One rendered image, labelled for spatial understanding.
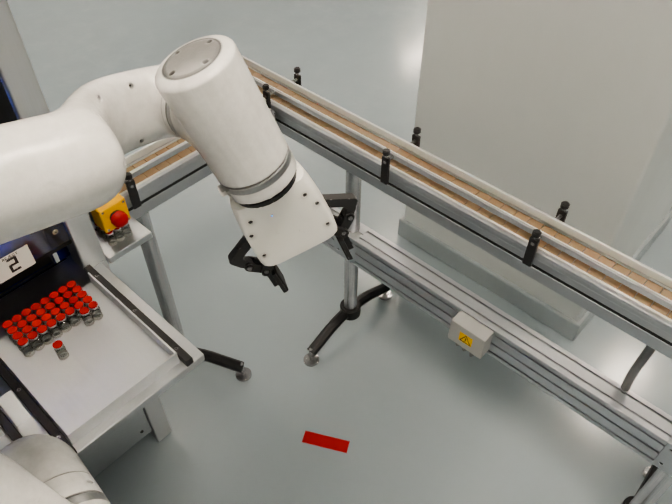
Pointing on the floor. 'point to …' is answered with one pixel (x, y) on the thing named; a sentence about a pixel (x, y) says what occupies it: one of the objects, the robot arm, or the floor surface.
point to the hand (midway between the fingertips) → (313, 264)
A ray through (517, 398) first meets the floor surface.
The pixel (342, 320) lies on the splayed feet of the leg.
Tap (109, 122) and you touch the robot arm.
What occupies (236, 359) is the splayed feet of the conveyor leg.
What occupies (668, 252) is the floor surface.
